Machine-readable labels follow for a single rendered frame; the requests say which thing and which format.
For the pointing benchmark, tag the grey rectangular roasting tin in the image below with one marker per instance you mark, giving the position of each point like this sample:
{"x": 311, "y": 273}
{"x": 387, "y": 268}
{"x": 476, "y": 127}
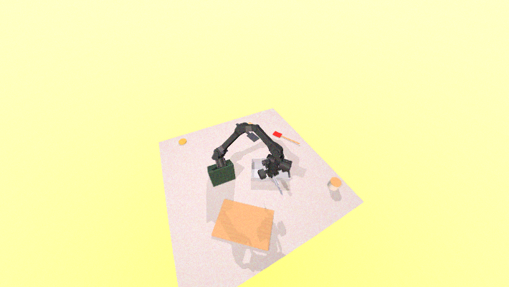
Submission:
{"x": 257, "y": 165}

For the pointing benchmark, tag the grey cylinder with orange top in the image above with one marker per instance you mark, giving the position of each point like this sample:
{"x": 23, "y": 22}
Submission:
{"x": 334, "y": 183}

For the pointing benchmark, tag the light wooden board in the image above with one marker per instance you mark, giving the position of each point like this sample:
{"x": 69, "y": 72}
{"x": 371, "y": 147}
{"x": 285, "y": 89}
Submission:
{"x": 244, "y": 223}

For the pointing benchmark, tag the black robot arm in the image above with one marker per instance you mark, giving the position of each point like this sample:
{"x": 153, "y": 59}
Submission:
{"x": 275, "y": 158}

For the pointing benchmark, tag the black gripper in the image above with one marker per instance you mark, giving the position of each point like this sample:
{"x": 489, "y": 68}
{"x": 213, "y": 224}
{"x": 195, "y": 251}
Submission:
{"x": 270, "y": 172}

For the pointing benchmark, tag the red spatula with wooden handle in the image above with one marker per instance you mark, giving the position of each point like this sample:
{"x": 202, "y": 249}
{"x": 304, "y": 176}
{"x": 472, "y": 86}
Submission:
{"x": 280, "y": 135}

